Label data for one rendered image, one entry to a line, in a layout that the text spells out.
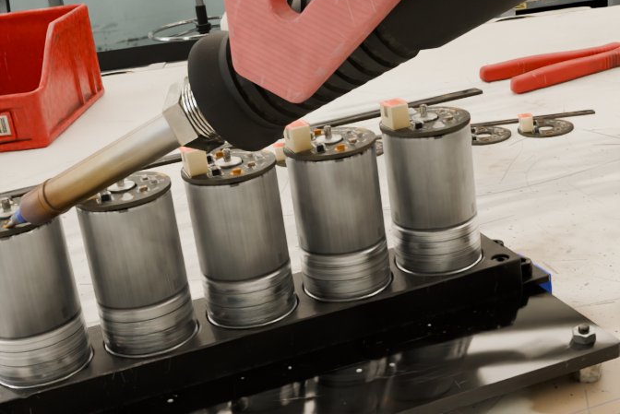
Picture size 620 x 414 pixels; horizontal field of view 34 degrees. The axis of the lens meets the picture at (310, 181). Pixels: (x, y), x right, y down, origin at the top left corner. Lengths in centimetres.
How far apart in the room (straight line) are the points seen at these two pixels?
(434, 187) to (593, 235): 10
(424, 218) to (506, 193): 12
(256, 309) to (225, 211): 3
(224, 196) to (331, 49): 9
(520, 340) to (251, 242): 7
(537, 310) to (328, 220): 6
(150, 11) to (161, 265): 449
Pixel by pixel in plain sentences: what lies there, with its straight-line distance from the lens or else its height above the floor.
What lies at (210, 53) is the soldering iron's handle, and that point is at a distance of 19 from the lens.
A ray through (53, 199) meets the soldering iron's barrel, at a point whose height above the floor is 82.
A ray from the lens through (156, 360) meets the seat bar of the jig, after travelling 26.
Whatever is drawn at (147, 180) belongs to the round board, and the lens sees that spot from 26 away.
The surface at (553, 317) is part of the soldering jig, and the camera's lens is 28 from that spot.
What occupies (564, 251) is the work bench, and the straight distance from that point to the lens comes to 34.
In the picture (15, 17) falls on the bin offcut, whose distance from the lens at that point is 68.
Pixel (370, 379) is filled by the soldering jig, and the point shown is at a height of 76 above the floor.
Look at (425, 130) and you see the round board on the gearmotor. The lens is 27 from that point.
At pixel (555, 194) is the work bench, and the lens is 39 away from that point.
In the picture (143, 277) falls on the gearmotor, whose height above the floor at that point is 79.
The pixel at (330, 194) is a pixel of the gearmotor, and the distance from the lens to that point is 26.
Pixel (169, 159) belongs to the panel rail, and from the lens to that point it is 28.
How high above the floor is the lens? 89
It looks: 19 degrees down
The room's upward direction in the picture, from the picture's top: 8 degrees counter-clockwise
